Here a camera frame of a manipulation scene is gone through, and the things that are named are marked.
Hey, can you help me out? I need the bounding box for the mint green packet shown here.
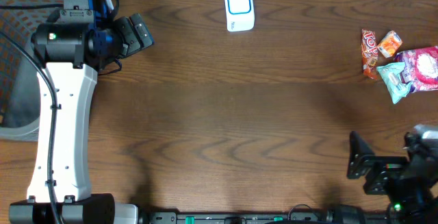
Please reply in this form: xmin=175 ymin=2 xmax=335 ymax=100
xmin=376 ymin=62 xmax=412 ymax=104

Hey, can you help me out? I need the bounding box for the red Toto snack wrapper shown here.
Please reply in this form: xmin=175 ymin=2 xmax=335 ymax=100
xmin=361 ymin=29 xmax=378 ymax=79

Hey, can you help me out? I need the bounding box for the purple Carefree pad pack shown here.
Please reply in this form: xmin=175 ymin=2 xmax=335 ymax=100
xmin=394 ymin=46 xmax=437 ymax=93

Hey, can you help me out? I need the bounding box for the orange Kleenex tissue pack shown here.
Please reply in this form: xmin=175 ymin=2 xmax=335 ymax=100
xmin=377 ymin=30 xmax=402 ymax=58

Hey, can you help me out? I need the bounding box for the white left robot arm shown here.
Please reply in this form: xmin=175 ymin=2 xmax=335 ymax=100
xmin=9 ymin=0 xmax=154 ymax=224

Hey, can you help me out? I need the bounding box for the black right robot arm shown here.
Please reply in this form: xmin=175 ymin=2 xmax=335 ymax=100
xmin=346 ymin=125 xmax=437 ymax=223

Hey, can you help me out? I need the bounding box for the dark grey plastic basket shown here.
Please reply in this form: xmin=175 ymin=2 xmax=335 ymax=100
xmin=1 ymin=0 xmax=63 ymax=142

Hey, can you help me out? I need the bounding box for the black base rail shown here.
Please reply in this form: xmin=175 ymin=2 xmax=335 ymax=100
xmin=137 ymin=211 xmax=389 ymax=224

